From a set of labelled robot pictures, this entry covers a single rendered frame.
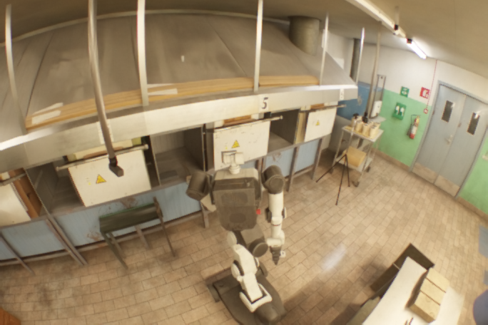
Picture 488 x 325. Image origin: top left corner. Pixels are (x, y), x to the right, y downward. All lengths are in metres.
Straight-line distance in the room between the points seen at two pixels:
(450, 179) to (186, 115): 4.93
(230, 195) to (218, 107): 0.70
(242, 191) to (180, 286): 1.51
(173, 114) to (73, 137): 0.67
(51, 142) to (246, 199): 1.21
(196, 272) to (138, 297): 0.69
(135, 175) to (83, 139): 0.57
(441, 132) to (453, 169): 0.82
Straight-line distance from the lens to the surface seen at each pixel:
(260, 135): 2.02
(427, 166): 5.04
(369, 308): 2.19
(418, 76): 4.77
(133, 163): 1.64
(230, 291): 1.99
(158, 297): 2.25
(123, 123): 1.32
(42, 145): 1.46
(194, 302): 2.16
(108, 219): 2.05
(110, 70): 1.64
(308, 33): 2.76
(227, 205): 1.02
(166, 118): 1.35
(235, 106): 1.53
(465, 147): 4.88
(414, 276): 1.75
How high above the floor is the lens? 2.03
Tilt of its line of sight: 27 degrees down
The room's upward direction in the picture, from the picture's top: 3 degrees clockwise
